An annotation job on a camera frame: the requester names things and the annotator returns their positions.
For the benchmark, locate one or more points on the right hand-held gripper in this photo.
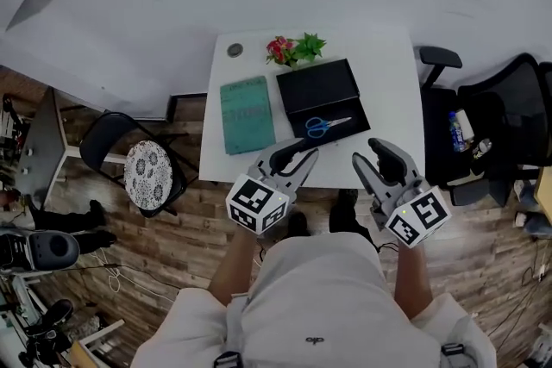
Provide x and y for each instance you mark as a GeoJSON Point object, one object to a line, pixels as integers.
{"type": "Point", "coordinates": [414, 207]}

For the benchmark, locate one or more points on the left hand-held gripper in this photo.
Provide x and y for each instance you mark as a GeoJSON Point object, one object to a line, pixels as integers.
{"type": "Point", "coordinates": [255, 202]}

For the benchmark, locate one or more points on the black box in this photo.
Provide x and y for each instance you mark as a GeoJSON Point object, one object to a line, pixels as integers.
{"type": "Point", "coordinates": [322, 99]}

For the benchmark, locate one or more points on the person's right forearm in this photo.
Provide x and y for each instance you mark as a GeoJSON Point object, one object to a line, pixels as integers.
{"type": "Point", "coordinates": [413, 280]}

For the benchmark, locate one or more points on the person's left forearm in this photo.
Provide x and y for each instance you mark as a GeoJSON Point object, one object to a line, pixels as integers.
{"type": "Point", "coordinates": [233, 267]}

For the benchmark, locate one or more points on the person's black right shoe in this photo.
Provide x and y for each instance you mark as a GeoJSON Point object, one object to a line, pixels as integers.
{"type": "Point", "coordinates": [347, 211]}

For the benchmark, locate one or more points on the person's black shoe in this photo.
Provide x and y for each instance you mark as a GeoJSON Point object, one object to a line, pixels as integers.
{"type": "Point", "coordinates": [299, 224]}
{"type": "Point", "coordinates": [347, 211]}

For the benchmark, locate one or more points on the person's black left shoe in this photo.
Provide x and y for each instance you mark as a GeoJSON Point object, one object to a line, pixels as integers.
{"type": "Point", "coordinates": [299, 224]}

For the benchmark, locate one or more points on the green book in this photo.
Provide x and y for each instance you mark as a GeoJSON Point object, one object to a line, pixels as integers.
{"type": "Point", "coordinates": [246, 116]}

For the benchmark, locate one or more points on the plastic bottle with blue label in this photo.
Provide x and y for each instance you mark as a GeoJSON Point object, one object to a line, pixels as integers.
{"type": "Point", "coordinates": [459, 132]}

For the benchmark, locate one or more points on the small black and white object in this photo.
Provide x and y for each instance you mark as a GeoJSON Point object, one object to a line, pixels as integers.
{"type": "Point", "coordinates": [481, 148]}

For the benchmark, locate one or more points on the potted plant with pink flowers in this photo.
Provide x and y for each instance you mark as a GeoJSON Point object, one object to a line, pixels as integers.
{"type": "Point", "coordinates": [297, 49]}

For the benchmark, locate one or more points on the black office chair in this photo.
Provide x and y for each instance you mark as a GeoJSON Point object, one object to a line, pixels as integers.
{"type": "Point", "coordinates": [491, 120]}

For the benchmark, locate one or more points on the round grey desk grommet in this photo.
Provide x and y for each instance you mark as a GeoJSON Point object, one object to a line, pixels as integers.
{"type": "Point", "coordinates": [235, 50]}

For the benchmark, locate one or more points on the person's white shirt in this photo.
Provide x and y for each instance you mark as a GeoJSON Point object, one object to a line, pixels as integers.
{"type": "Point", "coordinates": [315, 306]}

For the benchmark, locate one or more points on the round floral seat cushion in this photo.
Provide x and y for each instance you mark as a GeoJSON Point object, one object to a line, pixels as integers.
{"type": "Point", "coordinates": [147, 179]}

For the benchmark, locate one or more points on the black folding chair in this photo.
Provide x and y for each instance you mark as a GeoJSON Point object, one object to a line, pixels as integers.
{"type": "Point", "coordinates": [103, 138]}

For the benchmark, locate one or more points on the grey side desk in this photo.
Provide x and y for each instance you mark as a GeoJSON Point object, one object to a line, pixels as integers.
{"type": "Point", "coordinates": [41, 146]}

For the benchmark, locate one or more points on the grey and black machine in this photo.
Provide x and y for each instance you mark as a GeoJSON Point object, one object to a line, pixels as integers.
{"type": "Point", "coordinates": [39, 250]}

